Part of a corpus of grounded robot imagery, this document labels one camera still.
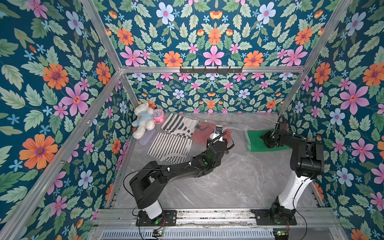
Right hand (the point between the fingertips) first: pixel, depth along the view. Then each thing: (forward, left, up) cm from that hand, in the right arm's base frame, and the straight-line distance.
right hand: (266, 137), depth 102 cm
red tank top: (+5, +45, 0) cm, 45 cm away
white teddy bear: (+8, +87, +7) cm, 88 cm away
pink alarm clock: (+17, +80, +2) cm, 82 cm away
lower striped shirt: (-10, +66, -1) cm, 67 cm away
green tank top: (-5, +8, 0) cm, 9 cm away
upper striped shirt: (+10, +64, 0) cm, 65 cm away
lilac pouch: (-4, +83, +3) cm, 83 cm away
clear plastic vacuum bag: (-10, +21, -2) cm, 23 cm away
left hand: (-13, +34, +21) cm, 42 cm away
